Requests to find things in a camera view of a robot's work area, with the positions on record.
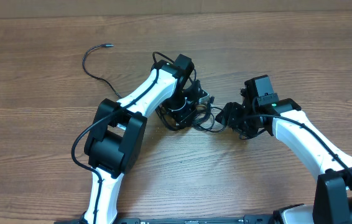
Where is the thin black USB cable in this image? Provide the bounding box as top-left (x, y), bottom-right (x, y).
top-left (81, 43), bottom-right (123, 100)

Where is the black USB cable with tag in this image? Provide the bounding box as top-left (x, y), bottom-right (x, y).
top-left (155, 95), bottom-right (228, 134)

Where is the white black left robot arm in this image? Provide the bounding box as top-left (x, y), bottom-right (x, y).
top-left (78, 54), bottom-right (210, 223)

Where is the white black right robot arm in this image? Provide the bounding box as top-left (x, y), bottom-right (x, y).
top-left (215, 75), bottom-right (352, 224)

